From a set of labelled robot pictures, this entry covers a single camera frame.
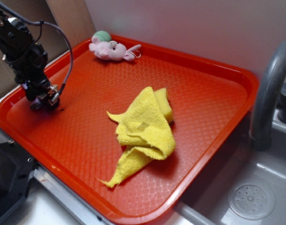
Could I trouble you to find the black metal bracket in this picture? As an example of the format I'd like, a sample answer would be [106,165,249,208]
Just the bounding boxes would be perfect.
[0,140,37,224]

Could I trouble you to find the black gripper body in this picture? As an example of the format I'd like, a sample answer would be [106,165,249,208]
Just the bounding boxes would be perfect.
[21,80,60,109]

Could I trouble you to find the grey sink basin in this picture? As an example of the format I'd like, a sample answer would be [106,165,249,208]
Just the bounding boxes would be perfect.
[175,110,286,225]

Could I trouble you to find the cardboard panel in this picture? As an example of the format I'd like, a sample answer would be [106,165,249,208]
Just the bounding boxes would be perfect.
[0,0,68,98]

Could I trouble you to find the red plastic tray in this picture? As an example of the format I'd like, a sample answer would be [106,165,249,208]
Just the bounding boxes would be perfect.
[0,40,258,225]

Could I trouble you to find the yellow cloth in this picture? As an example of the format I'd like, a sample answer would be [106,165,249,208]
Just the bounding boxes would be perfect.
[103,87,176,188]

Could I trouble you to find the sink drain cover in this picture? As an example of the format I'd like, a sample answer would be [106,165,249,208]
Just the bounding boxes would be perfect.
[227,182,275,220]

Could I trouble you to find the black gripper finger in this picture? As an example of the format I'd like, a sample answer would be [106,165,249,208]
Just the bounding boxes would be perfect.
[30,98,45,111]

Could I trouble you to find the wooden board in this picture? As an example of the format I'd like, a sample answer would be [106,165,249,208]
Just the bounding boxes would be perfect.
[46,0,95,47]

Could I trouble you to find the pink plush mouse toy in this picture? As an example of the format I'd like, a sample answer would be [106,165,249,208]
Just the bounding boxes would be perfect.
[89,36,141,61]

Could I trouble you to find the yellow sponge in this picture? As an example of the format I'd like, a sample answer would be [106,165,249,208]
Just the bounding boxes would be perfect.
[154,88,174,124]

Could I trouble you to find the grey flexible cable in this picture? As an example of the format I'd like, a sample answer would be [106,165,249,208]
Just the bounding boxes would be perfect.
[0,0,74,104]

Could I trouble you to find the green yarn ball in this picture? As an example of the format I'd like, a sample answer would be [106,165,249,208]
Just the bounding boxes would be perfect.
[94,30,112,42]

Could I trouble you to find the grey faucet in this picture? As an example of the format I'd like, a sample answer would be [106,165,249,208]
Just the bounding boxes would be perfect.
[249,40,286,151]

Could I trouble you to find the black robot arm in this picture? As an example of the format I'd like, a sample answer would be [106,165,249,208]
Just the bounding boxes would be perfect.
[0,10,60,110]

